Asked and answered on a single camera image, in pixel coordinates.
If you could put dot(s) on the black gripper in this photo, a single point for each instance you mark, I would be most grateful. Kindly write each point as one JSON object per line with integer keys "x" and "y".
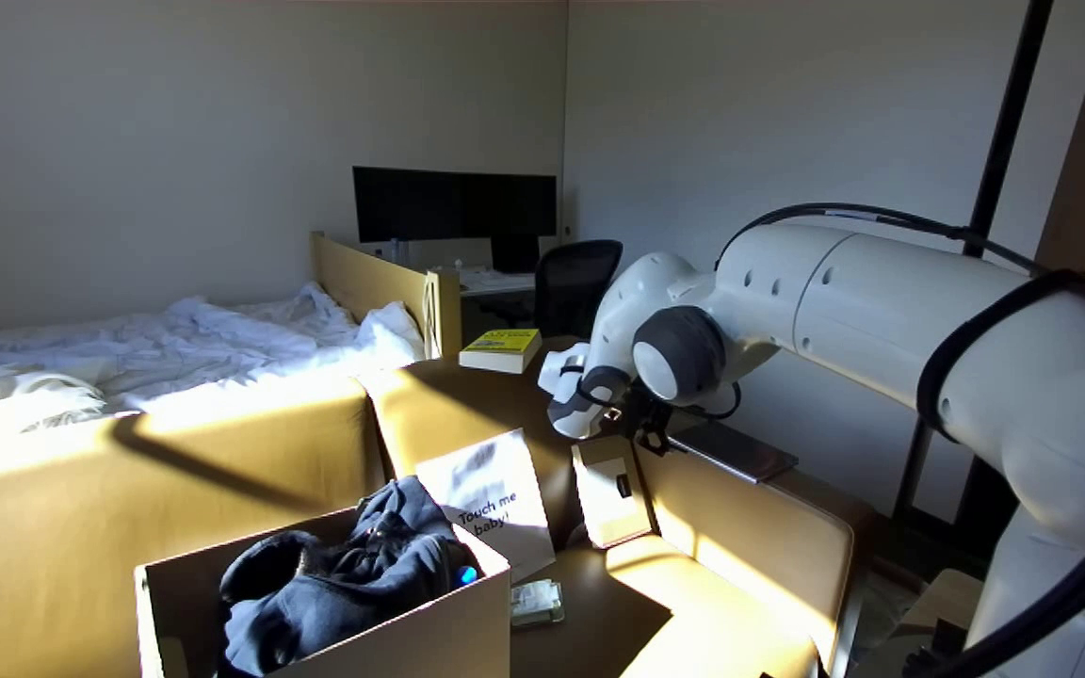
{"x": 644, "y": 421}

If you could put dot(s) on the large tan box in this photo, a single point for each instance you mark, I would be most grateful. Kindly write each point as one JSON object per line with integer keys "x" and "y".
{"x": 744, "y": 539}

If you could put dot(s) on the open cardboard box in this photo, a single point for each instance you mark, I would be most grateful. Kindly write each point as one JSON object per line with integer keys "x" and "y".
{"x": 440, "y": 625}

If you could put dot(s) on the small greenish packet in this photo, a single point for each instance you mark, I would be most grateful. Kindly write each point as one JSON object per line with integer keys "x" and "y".
{"x": 536, "y": 605}

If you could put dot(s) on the white desk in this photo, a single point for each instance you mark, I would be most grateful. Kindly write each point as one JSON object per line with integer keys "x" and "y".
{"x": 498, "y": 285}

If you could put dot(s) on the black monitor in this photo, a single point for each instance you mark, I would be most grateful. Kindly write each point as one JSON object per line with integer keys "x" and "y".
{"x": 454, "y": 208}

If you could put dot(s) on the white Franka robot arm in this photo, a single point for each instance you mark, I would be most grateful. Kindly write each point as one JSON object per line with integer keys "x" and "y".
{"x": 941, "y": 313}

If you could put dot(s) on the black pole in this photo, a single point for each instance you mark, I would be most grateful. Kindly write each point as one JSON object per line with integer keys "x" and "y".
{"x": 1006, "y": 127}

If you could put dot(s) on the dark blue clothes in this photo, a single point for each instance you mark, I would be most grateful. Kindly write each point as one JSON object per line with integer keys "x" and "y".
{"x": 354, "y": 566}

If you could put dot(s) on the black office chair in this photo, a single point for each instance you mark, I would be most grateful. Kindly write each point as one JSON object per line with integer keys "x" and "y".
{"x": 575, "y": 285}

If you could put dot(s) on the white bedding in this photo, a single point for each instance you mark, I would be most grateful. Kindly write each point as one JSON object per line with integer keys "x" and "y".
{"x": 130, "y": 360}

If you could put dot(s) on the light wooden bed frame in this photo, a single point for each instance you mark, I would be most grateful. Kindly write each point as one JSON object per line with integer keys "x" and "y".
{"x": 366, "y": 285}

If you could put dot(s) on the yellow book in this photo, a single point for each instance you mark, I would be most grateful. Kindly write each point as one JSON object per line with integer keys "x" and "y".
{"x": 503, "y": 343}

